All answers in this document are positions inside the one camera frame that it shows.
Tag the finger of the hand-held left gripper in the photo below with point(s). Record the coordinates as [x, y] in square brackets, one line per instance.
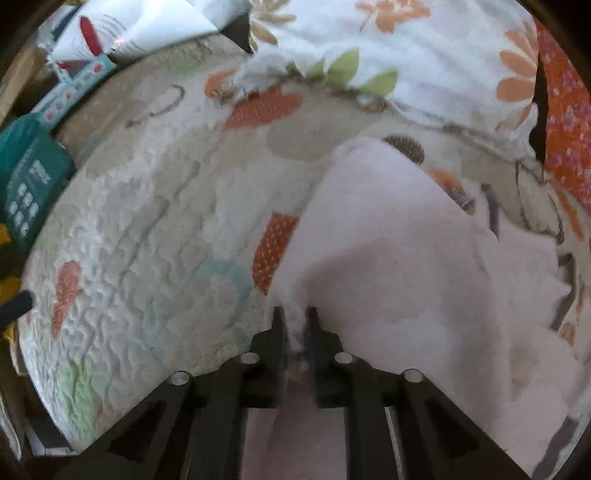
[16, 304]

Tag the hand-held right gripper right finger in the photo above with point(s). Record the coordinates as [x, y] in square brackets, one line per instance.
[319, 344]

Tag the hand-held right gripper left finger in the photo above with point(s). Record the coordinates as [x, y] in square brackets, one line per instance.
[276, 344]

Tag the pale pink small garment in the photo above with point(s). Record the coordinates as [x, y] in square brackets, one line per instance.
[406, 286]

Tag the yellow cloth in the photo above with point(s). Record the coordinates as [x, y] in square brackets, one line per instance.
[4, 244]

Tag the teal plastic package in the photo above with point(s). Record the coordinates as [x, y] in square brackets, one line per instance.
[30, 180]

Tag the quilted heart print bedspread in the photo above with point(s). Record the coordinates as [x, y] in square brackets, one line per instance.
[152, 221]

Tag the light blue patterned box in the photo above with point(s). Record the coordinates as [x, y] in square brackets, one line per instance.
[76, 87]

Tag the white floral pillow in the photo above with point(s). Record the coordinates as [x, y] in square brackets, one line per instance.
[415, 60]

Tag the white paper bag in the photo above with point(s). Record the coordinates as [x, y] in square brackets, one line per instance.
[147, 23]

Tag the orange floral bed sheet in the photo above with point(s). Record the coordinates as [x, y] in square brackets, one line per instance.
[568, 120]

